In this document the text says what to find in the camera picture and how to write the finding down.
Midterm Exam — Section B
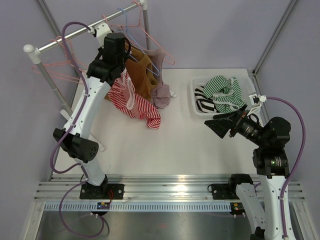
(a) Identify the blue wire hanger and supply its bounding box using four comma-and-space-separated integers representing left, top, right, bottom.
118, 7, 160, 76

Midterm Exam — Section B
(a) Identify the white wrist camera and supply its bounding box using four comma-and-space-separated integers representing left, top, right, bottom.
247, 93, 267, 116
88, 23, 112, 48

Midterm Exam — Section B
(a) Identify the green white striped tank top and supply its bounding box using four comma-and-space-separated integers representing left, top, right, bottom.
202, 75, 247, 113

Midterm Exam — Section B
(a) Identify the mauve tank top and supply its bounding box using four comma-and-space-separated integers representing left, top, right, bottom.
147, 48, 171, 109

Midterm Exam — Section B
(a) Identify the white slotted cable duct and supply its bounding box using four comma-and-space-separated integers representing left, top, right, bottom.
44, 201, 232, 213

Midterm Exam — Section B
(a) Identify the black white striped tank top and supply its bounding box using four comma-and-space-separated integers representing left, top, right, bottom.
194, 85, 219, 114

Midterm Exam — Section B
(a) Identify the metal clothes rack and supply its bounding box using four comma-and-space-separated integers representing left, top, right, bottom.
23, 0, 177, 151

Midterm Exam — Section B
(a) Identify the red white striped tank top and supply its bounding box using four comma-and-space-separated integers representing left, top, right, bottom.
106, 70, 162, 129

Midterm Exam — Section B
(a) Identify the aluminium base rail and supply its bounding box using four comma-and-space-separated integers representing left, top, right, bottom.
33, 174, 305, 202

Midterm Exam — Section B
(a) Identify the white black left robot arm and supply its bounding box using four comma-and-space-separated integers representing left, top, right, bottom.
53, 32, 129, 200

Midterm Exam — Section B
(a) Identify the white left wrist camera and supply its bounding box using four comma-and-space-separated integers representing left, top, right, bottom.
88, 23, 112, 48

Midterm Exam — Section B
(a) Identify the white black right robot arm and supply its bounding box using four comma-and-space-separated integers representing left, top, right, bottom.
204, 106, 296, 240

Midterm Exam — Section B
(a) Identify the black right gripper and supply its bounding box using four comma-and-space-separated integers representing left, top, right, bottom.
205, 104, 268, 147

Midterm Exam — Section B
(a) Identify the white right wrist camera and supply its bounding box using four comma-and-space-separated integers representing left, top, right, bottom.
247, 93, 267, 116

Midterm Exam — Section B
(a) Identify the white plastic basket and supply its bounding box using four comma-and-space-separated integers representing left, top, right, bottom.
188, 74, 256, 119

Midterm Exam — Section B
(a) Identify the brown tank top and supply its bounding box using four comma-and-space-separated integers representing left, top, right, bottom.
125, 46, 158, 101

